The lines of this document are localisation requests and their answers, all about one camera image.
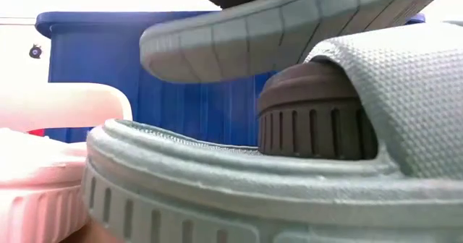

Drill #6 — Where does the green slide sandal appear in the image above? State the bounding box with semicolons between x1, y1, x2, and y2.
139;0;455;84
81;22;463;243

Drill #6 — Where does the pink slide sandal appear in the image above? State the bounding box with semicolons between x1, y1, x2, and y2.
0;82;133;243

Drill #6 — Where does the blue plastic bin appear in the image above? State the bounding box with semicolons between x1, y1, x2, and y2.
35;10;427;147

